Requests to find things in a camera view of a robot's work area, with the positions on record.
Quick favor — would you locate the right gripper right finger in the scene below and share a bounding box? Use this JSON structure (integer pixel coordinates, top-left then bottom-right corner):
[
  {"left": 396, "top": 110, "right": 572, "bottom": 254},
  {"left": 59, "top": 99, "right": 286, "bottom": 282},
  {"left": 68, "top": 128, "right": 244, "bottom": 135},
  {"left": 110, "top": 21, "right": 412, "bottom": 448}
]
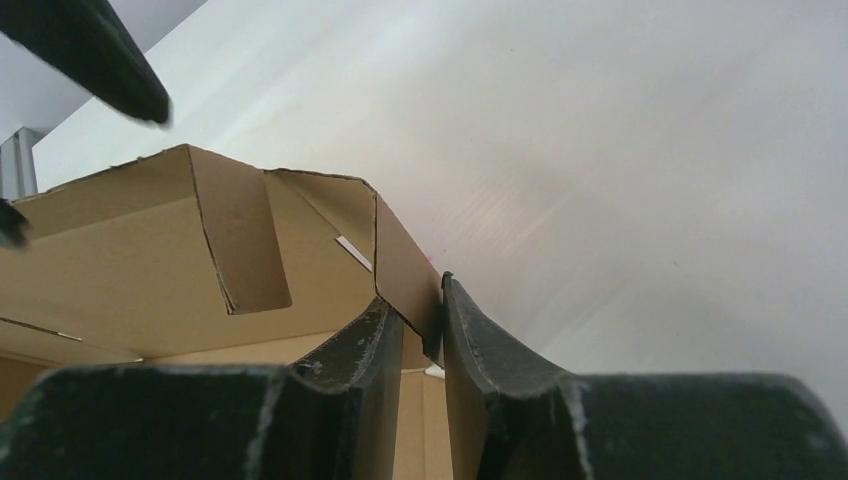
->
[{"left": 442, "top": 272, "right": 577, "bottom": 480}]

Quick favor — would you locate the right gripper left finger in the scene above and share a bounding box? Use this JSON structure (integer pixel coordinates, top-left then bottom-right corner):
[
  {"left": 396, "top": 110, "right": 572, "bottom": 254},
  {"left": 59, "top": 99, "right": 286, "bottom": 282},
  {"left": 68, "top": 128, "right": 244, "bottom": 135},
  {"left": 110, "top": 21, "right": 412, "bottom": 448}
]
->
[{"left": 288, "top": 298, "right": 404, "bottom": 479}]

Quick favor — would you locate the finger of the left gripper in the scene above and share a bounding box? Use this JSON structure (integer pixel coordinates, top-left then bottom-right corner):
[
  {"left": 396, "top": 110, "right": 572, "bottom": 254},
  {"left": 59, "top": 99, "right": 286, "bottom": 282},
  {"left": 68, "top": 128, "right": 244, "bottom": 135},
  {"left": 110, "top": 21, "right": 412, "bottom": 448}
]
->
[
  {"left": 1, "top": 0, "right": 173, "bottom": 126},
  {"left": 1, "top": 198, "right": 30, "bottom": 251}
]

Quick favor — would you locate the brown cardboard box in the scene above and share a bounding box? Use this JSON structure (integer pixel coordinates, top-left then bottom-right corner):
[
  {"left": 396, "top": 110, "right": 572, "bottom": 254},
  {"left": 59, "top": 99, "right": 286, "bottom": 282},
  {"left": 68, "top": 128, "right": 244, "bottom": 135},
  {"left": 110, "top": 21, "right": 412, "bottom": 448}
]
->
[{"left": 1, "top": 145, "right": 453, "bottom": 479}]

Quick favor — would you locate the aluminium frame rail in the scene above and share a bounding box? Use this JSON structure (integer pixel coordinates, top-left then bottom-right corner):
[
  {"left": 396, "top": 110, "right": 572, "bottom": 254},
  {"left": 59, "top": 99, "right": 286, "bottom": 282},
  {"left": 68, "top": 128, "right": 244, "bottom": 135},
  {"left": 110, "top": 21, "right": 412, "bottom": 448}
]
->
[{"left": 1, "top": 127, "right": 45, "bottom": 201}]

